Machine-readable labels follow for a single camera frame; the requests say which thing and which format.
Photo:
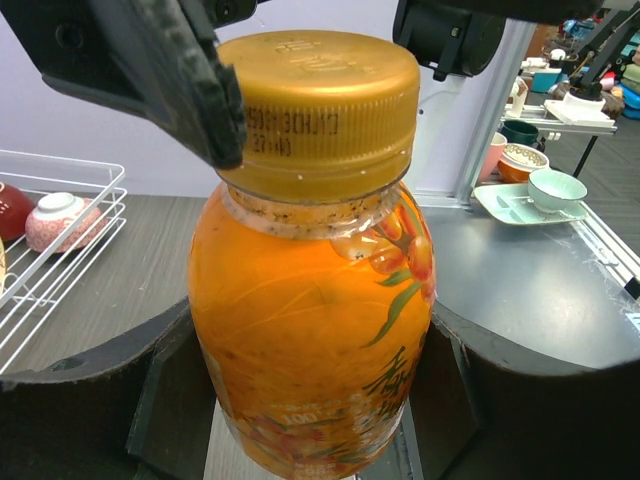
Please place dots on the orange juice bottle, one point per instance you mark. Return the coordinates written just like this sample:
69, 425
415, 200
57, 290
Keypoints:
312, 320

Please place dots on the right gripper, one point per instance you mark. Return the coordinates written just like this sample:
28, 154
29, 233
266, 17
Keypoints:
153, 59

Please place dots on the cream floral plate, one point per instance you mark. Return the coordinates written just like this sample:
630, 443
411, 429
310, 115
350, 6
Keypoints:
3, 266

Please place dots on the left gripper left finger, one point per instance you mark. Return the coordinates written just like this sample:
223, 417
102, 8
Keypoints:
139, 406

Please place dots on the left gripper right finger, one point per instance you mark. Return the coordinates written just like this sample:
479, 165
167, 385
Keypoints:
485, 407

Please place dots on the pink patterned bowl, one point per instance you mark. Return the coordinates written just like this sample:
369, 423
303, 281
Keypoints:
55, 212

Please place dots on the white wire dish rack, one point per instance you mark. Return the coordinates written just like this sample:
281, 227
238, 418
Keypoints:
36, 283

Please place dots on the orange patterned cup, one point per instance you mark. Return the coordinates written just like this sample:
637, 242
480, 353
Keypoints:
517, 161

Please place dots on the pink cup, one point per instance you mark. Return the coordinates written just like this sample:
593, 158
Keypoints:
494, 153

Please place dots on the dark green mug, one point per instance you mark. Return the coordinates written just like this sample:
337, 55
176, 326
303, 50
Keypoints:
520, 132

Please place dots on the aluminium frame rail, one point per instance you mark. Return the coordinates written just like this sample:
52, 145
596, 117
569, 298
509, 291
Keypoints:
617, 257

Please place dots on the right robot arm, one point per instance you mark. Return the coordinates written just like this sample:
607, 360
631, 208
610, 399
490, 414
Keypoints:
451, 42

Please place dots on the red bowl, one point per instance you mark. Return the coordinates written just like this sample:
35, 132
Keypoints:
15, 209

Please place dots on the teal saucer with cup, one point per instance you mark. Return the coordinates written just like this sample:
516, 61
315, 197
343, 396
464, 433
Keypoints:
548, 197

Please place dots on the orange bottle cap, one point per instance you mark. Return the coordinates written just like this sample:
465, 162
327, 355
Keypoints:
326, 102

